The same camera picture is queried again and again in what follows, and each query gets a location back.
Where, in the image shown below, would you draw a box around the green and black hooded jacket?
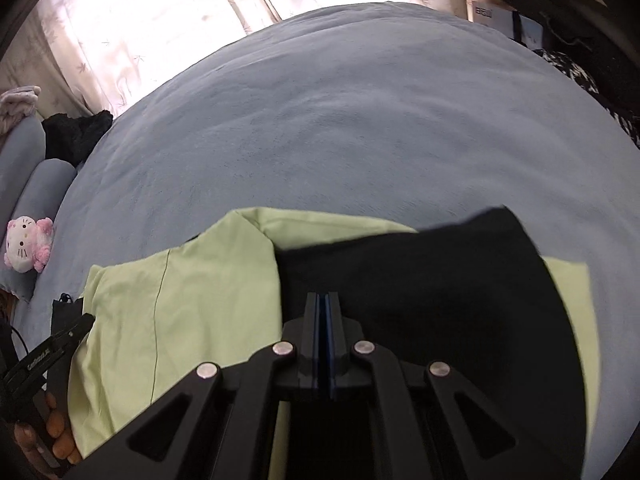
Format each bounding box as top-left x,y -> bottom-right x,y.
52,205 -> 593,480

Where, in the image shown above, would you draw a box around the black fuzzy cloth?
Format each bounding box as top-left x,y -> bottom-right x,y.
41,109 -> 115,167

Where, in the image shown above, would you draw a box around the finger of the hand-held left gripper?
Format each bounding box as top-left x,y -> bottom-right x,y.
2,312 -> 96,387

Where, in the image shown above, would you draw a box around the black and white patterned cloth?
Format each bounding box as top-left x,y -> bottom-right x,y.
535,50 -> 640,148

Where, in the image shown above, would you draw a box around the blue-grey bed blanket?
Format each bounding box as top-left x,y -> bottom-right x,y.
10,2 -> 640,480

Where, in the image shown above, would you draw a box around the black bag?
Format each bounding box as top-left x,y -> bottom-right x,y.
485,0 -> 640,111

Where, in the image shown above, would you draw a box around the person's left hand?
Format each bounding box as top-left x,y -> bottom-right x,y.
14,391 -> 82,467

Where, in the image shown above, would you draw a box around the pink and white plush cat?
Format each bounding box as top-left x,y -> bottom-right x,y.
4,215 -> 55,274

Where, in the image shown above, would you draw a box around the grey-blue pillow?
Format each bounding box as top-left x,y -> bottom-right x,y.
0,115 -> 48,211
0,159 -> 78,306

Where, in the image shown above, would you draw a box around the white cardboard box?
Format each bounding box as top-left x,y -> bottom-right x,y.
474,5 -> 513,28

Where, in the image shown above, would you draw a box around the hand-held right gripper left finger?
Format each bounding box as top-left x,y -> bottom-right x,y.
62,291 -> 326,480

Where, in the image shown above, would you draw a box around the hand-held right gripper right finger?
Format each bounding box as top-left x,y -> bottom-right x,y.
326,291 -> 556,480

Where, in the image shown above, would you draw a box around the white floral curtain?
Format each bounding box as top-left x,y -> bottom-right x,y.
0,0 -> 471,121

